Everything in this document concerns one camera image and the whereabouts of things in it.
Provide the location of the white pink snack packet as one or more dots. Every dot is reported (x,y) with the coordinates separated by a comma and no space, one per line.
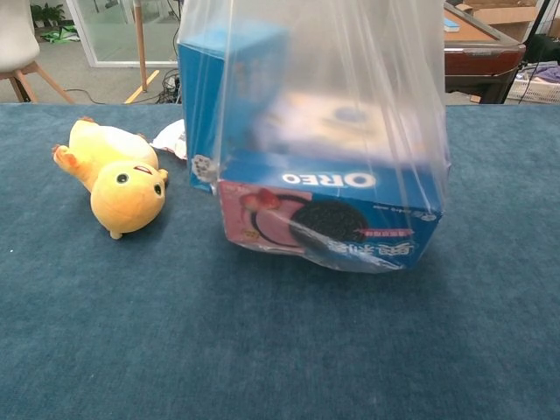
(172,137)

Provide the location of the transparent plastic bag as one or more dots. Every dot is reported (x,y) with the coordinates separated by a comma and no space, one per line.
(350,65)

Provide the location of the wooden pole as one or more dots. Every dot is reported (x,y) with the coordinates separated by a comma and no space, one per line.
(140,44)

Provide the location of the white box blue round logo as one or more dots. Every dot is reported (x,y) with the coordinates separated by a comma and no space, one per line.
(350,131)

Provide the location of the yellow plush chick toy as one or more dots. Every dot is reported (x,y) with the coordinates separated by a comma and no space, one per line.
(127,192)

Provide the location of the brown cardboard box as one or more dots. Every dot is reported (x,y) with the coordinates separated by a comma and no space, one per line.
(507,17)

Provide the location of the blue Oreo cookie box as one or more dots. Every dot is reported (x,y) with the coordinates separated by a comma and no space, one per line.
(394,192)

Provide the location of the white plastic basket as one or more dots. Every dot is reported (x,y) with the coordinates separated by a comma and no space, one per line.
(534,92)

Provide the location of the white power strip with plugs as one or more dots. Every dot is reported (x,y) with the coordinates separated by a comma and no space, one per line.
(171,83)

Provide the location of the green floor object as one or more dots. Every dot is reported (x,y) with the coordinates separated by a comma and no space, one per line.
(57,35)

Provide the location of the purple cloth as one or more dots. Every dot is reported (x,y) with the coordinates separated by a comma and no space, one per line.
(549,72)

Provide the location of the blue felt table mat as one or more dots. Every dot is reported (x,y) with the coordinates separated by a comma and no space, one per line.
(131,328)

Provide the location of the white glass door frame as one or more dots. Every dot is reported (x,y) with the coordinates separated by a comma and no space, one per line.
(114,64)

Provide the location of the brown mahjong table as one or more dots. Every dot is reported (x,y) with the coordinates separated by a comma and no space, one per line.
(481,61)

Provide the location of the small blue carton box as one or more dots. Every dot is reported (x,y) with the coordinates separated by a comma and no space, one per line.
(201,109)

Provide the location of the green potted plants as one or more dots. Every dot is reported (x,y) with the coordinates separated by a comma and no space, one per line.
(48,13)

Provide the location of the white chair wooden legs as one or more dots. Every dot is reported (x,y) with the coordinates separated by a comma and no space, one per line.
(15,35)

